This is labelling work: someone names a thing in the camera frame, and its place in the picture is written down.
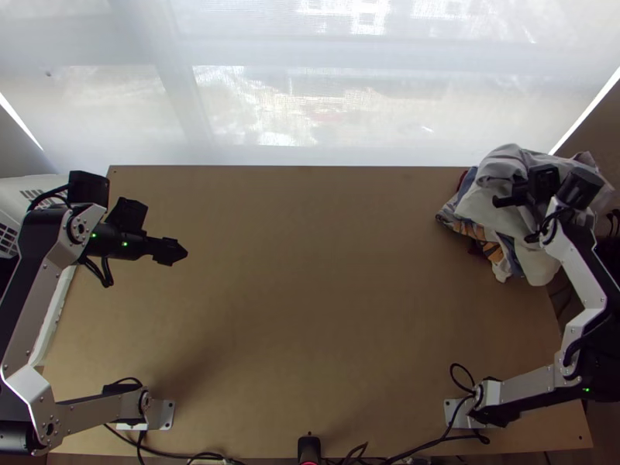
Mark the pale pink t-shirt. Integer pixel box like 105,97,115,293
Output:
474,143,607,205

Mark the white laundry basket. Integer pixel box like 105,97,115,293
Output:
0,174,70,261

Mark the white sheer curtain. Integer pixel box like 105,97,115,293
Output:
0,0,620,168

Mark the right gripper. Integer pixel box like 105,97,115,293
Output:
492,176,540,210

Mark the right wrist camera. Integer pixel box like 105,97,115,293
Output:
529,164,559,201

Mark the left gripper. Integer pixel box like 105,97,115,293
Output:
137,233,189,268

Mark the black cable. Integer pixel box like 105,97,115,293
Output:
339,429,491,465
449,362,491,445
76,255,115,290
115,425,235,465

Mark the heap of clothes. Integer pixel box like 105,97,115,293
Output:
434,164,565,288

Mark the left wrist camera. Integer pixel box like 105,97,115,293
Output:
107,197,150,235

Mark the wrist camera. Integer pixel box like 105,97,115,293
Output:
107,197,150,235
529,164,559,201

